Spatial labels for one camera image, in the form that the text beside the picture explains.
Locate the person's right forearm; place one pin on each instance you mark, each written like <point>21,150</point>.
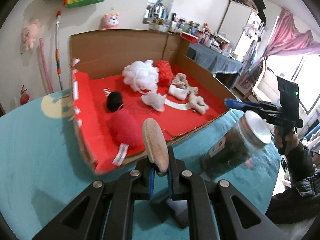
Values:
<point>301,200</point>

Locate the teal fleece blanket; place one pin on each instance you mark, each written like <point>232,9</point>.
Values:
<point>42,169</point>

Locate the round tan sponge pad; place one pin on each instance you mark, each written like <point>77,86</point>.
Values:
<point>155,145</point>

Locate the person's right hand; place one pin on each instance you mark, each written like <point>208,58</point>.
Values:
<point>290,142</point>

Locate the black pompom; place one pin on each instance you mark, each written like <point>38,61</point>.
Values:
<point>114,101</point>

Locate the tall jar of dark herbs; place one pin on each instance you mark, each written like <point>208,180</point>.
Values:
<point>247,137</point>

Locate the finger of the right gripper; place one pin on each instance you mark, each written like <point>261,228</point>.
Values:
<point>268,114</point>
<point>242,106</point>

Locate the beige knitted cloth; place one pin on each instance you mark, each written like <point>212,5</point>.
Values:
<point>196,102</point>

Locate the cardboard box red lining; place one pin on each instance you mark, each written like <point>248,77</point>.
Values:
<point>116,85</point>

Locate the pink plush toy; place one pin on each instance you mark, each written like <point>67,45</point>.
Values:
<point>29,33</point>

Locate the red plush ball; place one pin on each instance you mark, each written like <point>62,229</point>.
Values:
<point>124,129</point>

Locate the white cotton wad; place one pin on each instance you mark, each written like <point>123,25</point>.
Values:
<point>179,93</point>

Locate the red crochet scrubber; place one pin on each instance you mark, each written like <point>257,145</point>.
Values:
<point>165,74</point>

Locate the white wardrobe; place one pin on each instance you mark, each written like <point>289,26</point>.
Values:
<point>241,27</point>

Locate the red plastic basket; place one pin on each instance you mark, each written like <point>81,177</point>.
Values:
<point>191,38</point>

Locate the white mesh bath pouf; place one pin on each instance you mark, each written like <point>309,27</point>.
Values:
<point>141,76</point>

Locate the pink curtain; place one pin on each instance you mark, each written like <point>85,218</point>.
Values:
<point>286,40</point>

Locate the white tissue sachet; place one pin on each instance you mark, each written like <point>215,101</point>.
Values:
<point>154,100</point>

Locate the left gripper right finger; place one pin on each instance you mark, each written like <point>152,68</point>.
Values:
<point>182,182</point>

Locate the grey cloth side table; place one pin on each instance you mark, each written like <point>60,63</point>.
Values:
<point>225,69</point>

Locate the pink cat plush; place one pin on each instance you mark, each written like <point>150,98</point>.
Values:
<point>110,21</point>

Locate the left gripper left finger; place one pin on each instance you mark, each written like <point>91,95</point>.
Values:
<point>138,183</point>

